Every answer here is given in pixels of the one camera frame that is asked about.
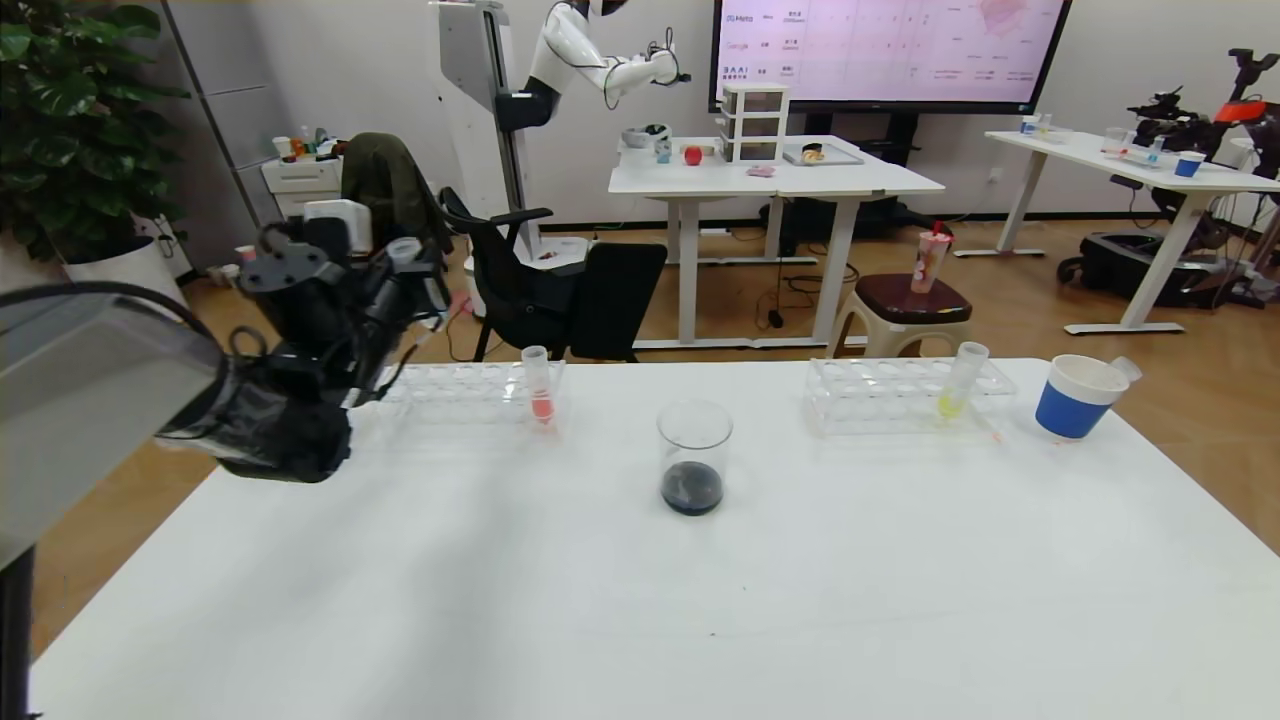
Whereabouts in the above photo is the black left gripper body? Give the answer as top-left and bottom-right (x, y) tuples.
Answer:
(365, 263), (452, 325)

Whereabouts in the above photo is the blue pigment test tube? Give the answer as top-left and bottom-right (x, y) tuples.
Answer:
(385, 236), (452, 332)

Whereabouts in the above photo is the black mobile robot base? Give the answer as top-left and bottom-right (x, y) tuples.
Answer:
(1057, 232), (1247, 312)

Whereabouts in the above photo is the clear acrylic test tube rack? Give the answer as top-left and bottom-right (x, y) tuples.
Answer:
(804, 357), (1019, 440)
(352, 360), (569, 442)

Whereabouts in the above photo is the clear glass beaker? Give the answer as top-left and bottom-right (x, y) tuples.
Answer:
(657, 401), (735, 517)

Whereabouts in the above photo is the yellow pigment test tube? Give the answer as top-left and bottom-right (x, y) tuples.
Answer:
(935, 341), (991, 422)

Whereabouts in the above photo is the black office chair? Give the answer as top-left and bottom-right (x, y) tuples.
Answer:
(440, 187), (669, 363)

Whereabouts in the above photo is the olive green jacket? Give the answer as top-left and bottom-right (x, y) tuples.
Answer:
(340, 132), (454, 272)

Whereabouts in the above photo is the white drawer cabinet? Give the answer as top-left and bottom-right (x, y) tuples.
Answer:
(262, 156), (346, 217)

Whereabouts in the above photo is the white humanoid robot on column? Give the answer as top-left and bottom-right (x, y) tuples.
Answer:
(430, 0), (693, 271)

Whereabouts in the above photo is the tall grey cabinet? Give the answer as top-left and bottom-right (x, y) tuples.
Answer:
(165, 0), (302, 251)

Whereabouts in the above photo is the white plant pot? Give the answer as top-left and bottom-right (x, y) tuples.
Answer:
(64, 237), (189, 307)

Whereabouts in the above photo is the white double desk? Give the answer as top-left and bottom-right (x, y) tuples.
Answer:
(608, 137), (946, 351)

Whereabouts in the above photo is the white mini drawer organizer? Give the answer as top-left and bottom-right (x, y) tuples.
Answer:
(720, 84), (791, 165)

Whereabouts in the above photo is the large green potted plant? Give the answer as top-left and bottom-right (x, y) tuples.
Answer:
(0, 0), (193, 266)

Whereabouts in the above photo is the grey tray with food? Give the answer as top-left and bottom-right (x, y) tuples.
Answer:
(783, 143), (865, 169)

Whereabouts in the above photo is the brown top stool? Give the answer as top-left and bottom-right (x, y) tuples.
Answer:
(830, 274), (973, 359)

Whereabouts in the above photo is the pink drink cup with straw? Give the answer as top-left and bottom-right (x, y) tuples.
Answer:
(910, 222), (954, 297)

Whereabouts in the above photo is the blue white paper cup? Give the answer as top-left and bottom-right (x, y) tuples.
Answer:
(1035, 355), (1132, 442)

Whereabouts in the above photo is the white long desk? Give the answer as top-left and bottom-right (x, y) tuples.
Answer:
(985, 130), (1280, 337)

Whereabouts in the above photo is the black tall stand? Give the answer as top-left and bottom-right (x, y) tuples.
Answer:
(1228, 48), (1280, 101)

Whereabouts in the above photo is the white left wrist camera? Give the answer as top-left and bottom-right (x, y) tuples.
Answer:
(301, 198), (375, 257)

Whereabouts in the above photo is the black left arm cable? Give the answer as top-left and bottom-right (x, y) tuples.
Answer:
(0, 280), (273, 363)

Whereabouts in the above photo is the large wall display screen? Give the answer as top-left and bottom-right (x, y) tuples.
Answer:
(708, 0), (1074, 116)

